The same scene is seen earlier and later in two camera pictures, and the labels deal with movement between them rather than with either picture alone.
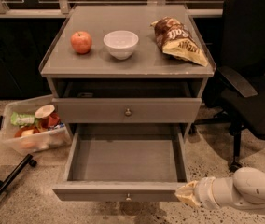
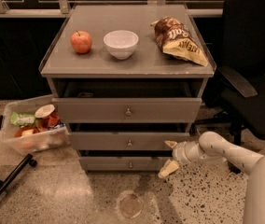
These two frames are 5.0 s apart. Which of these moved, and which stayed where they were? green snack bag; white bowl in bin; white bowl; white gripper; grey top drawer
Moved: white gripper
Stayed: grey top drawer; white bowl; green snack bag; white bowl in bin
